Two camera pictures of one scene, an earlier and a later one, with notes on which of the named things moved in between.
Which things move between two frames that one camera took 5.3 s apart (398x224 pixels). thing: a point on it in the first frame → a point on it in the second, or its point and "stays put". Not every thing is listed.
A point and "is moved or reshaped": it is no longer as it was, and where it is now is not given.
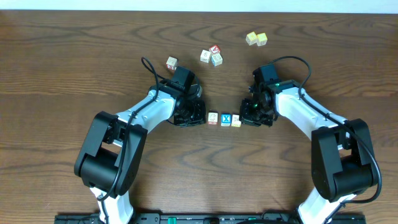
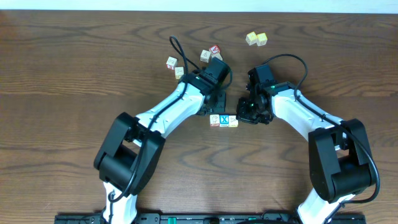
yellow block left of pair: (251, 38) stays put
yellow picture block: (236, 122) is moved or reshaped
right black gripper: (246, 117) stays put
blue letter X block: (226, 119) stays put
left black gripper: (203, 119) → (221, 111)
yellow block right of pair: (262, 39) stays put
